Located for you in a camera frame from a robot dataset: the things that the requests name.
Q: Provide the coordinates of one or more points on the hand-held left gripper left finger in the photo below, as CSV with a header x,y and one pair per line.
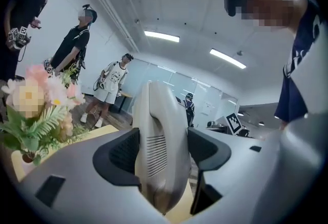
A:
x,y
77,166

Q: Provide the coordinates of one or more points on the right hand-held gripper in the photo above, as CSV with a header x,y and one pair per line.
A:
x,y
233,123

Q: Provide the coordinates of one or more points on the person's head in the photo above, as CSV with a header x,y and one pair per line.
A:
x,y
271,5

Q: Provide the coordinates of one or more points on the white ceiling conduit rail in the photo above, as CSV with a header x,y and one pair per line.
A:
x,y
107,5

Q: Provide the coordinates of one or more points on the wooden table with black legs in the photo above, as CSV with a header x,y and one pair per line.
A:
x,y
125,96

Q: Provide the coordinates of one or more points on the pink artificial flower bouquet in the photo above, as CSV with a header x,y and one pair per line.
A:
x,y
38,105

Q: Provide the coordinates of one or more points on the person's navy printed shirt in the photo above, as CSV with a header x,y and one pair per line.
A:
x,y
294,89

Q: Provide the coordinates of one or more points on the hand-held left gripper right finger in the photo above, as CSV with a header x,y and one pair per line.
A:
x,y
246,166

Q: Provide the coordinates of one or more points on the grey desk telephone handset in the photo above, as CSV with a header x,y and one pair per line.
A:
x,y
161,128

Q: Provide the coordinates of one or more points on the long ceiling light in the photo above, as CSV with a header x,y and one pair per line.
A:
x,y
228,58
162,36

